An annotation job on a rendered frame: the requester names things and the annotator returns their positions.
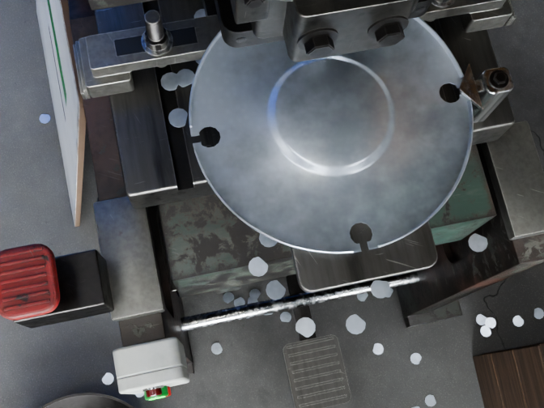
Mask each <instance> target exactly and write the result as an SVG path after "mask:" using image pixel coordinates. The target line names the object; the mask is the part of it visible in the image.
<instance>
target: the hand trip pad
mask: <svg viewBox="0 0 544 408"><path fill-rule="evenodd" d="M59 302H60V289H59V283H58V277H57V267H56V262H55V256H54V254H53V251H52V250H51V249H50V248H49V247H48V246H46V245H43V244H30V245H25V246H20V247H16V248H12V249H5V250H2V251H1V252H0V315H1V316H2V317H5V318H6V319H9V320H20V319H24V318H29V317H36V316H40V315H45V314H47V313H50V312H52V311H53V310H54V309H55V308H56V307H57V306H58V304H59Z"/></svg>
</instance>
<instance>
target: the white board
mask: <svg viewBox="0 0 544 408"><path fill-rule="evenodd" d="M36 13H37V17H38V22H39V27H40V35H41V40H42V45H43V50H44V55H45V63H46V68H47V73H48V77H49V86H50V91H51V96H52V101H53V109H54V114H55V118H56V123H57V131H58V137H59V142H60V146H61V151H62V159H63V164H64V169H65V174H66V183H67V188H68V192H69V197H70V205H71V210H72V215H73V220H74V226H75V227H78V226H80V216H81V202H82V189H83V163H84V149H85V135H86V117H85V112H84V107H83V98H82V95H81V93H80V88H79V79H78V74H77V69H76V63H75V58H74V49H73V44H74V43H73V37H72V32H71V27H70V13H69V3H68V0H36Z"/></svg>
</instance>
